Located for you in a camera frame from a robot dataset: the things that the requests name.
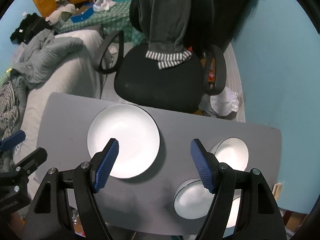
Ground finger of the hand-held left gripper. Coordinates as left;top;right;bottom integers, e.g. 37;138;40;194
15;147;48;175
0;131;26;152

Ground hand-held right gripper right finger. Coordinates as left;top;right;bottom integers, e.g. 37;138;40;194
190;138;287;240

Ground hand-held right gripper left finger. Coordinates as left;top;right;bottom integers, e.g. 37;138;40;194
22;137;120;240

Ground white bowl black rim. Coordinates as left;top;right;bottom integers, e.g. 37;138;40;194
174;179;218;219
225;196;243;229
209;137;249;173

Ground white plate black rim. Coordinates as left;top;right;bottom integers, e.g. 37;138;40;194
87;104;160;179

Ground striped grey cloth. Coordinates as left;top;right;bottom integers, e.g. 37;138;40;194
0;80;28;140

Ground knotted white plastic bag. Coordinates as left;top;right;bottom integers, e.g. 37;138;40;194
210;86;240;117

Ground bed with grey sheet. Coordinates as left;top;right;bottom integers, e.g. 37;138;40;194
24;30;107;188

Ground wooden plank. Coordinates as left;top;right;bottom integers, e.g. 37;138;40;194
272;181;285;198

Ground grey duvet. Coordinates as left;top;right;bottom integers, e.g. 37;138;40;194
11;29;84;91

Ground colourful toys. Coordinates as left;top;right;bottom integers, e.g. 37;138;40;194
205;55;218;83

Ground black office chair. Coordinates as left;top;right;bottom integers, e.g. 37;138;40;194
94;0;227;113

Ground black bag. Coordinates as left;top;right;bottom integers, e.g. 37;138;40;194
10;14;51;45

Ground pile of light clothes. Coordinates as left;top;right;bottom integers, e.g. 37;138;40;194
45;4;76;26

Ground blue flat box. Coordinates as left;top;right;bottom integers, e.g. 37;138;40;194
70;6;94;23

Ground green checkered tablecloth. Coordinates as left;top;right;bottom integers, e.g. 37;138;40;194
54;0;148;43

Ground grey hoodie striped cuffs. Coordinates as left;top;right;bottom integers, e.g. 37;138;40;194
132;0;193;70

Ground black hanging coat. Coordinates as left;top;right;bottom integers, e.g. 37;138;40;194
205;0;272;44

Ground white plastic bag with handles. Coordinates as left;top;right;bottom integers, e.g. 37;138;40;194
93;0;117;12

